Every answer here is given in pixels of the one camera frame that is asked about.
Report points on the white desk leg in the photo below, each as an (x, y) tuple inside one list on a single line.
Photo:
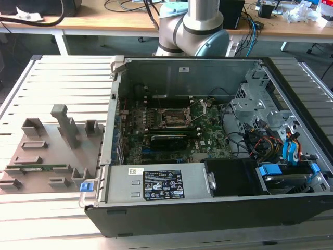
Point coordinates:
[(61, 43)]

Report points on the silver metal drive cage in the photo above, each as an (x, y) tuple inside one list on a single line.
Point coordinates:
[(244, 109)]

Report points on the crumpled white paper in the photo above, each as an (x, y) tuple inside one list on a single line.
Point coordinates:
[(28, 15)]

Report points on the blue case latch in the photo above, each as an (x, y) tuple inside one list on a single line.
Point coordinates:
[(86, 187)]

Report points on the silver coin cell battery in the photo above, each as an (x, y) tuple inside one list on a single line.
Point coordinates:
[(209, 103)]

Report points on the loose green RAM stick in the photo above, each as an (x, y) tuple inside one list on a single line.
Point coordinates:
[(46, 167)]

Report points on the black graphics card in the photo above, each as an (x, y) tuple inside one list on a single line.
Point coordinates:
[(169, 142)]

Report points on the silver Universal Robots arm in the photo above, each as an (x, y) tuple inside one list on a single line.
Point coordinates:
[(200, 23)]

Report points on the hard disk in blue carrier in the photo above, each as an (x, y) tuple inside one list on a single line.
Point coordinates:
[(270, 169)]

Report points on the green motherboard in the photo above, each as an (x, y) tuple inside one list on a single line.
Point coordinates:
[(210, 127)]

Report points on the large black flat box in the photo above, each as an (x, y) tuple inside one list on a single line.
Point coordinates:
[(39, 6)]

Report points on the installed green RAM stick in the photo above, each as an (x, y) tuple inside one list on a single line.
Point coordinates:
[(192, 134)]

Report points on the long wooden desk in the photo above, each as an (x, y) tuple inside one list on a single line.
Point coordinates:
[(104, 23)]

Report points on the clear plastic bag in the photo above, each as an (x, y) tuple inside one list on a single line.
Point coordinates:
[(299, 13)]

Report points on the black open PC case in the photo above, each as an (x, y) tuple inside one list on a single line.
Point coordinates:
[(208, 218)]

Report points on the white power strip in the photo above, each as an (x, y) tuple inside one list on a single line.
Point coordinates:
[(234, 49)]

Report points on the CPU socket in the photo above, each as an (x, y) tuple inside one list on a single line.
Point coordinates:
[(173, 118)]

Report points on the grey parts rack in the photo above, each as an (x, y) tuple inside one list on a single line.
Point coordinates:
[(52, 156)]

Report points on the silver power supply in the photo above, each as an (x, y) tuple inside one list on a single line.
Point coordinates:
[(122, 187)]

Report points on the black RAM slot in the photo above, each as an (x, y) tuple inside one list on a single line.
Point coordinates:
[(171, 98), (171, 104)]

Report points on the red and white box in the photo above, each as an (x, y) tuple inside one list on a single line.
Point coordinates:
[(326, 6)]

